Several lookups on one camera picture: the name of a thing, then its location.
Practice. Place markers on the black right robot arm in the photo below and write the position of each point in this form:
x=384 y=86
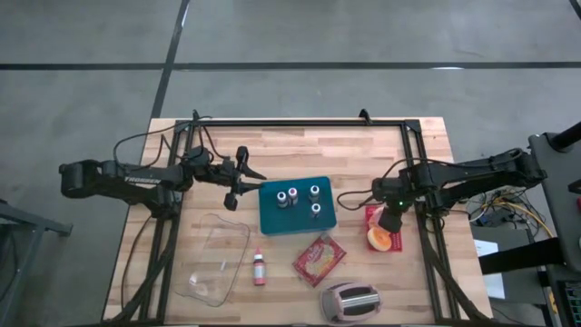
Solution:
x=476 y=175

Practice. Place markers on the teal plastic bin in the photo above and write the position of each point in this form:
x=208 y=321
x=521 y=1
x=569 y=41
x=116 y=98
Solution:
x=272 y=222

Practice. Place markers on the black support beam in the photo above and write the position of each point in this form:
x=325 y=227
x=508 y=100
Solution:
x=522 y=256

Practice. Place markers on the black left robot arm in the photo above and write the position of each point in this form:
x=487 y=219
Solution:
x=136 y=179

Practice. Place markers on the silver small bottle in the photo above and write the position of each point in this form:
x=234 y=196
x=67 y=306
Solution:
x=316 y=210

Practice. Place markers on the black aluminium rig frame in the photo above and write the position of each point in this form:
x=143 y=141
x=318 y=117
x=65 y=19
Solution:
x=295 y=123

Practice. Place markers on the red foil snack packet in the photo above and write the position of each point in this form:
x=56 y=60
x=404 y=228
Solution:
x=318 y=260

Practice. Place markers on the grey equipment cart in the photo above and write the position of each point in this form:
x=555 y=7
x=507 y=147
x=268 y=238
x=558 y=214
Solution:
x=554 y=191

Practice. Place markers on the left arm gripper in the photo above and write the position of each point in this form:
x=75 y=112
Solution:
x=222 y=175

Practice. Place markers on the grey chrome toaster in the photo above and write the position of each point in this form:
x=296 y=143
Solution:
x=331 y=304

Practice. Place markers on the white paper sheet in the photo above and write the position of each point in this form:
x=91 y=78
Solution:
x=488 y=268

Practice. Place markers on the clear plastic container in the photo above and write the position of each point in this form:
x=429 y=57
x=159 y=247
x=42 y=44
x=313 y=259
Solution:
x=199 y=290

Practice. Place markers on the black frame clamp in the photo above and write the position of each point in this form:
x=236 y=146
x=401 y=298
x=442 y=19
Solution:
x=196 y=115
x=363 y=115

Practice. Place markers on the grey metal table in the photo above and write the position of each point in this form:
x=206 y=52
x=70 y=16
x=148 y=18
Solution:
x=27 y=218

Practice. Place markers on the red plastic basket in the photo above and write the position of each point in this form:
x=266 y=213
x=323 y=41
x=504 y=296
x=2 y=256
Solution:
x=397 y=245

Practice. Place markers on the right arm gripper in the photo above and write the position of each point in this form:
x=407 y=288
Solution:
x=392 y=193

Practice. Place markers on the orange frosted toy donut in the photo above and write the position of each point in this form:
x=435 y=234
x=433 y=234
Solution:
x=379 y=243

